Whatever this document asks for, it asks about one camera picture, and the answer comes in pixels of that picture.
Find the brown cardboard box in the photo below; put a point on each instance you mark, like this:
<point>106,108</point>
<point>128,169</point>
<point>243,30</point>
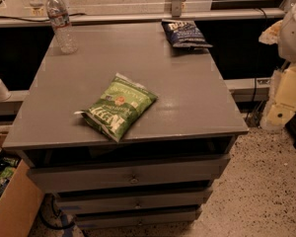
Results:
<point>19,204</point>

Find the grey drawer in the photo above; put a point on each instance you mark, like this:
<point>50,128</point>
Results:
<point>134,200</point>
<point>138,218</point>
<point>129,174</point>

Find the green packets in box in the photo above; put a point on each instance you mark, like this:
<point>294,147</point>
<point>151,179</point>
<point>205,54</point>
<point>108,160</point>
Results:
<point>8,166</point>

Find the bottom grey drawer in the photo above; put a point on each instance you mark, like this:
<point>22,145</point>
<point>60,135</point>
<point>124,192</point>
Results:
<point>138,218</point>

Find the clear plastic water bottle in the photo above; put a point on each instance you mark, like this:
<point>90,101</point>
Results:
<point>61,25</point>

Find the middle grey drawer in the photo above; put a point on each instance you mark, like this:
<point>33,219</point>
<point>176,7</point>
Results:
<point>134,200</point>

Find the grey drawer cabinet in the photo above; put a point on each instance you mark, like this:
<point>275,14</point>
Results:
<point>194,115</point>

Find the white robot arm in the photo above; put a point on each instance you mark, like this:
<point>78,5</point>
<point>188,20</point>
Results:
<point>287,38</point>

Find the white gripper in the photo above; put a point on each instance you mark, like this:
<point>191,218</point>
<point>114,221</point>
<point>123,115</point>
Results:
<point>293,39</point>

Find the green jalapeno chip bag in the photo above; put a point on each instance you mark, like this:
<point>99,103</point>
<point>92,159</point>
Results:
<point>119,107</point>

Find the top grey drawer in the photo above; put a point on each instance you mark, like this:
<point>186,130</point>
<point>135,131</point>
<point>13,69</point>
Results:
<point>129,174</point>

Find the dark blue chip bag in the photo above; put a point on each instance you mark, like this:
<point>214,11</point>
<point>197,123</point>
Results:
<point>181,34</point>

